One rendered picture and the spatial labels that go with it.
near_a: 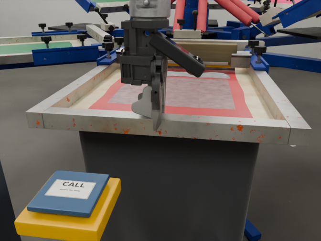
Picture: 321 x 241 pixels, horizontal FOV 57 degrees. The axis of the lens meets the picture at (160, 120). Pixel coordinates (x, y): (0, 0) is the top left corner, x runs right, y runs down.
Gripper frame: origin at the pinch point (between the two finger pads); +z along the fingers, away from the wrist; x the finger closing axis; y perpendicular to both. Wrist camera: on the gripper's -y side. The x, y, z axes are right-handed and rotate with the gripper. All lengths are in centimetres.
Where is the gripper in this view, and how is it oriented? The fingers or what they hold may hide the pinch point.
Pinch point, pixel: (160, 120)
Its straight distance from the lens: 61.7
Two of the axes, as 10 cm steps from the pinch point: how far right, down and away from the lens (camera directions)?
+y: -9.9, -0.6, 1.3
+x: -1.4, 3.8, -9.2
